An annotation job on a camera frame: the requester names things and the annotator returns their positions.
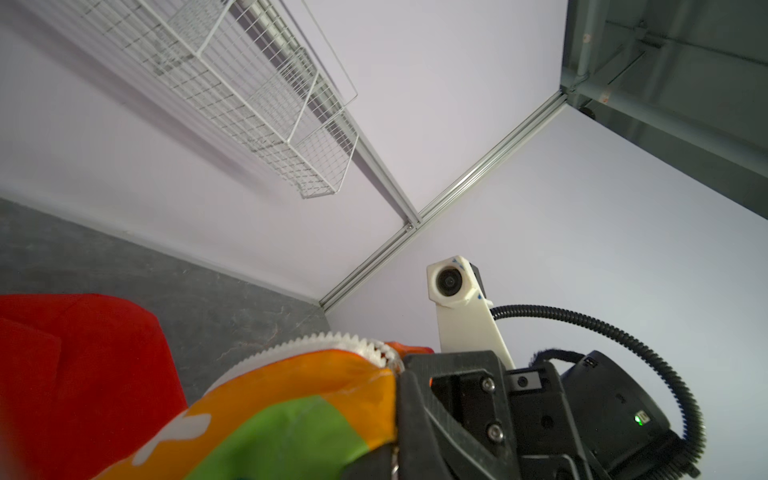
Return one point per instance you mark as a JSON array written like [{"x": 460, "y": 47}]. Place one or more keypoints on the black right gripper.
[{"x": 575, "y": 416}]

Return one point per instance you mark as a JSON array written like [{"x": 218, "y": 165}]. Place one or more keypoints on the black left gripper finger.
[{"x": 378, "y": 464}]

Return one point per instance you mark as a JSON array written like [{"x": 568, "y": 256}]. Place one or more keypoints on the colourful rainbow kids jacket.
[{"x": 89, "y": 390}]

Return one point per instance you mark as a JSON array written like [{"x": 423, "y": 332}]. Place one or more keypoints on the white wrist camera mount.
[{"x": 463, "y": 311}]

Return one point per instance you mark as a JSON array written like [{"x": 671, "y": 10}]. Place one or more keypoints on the white wire shelf basket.
[{"x": 241, "y": 66}]

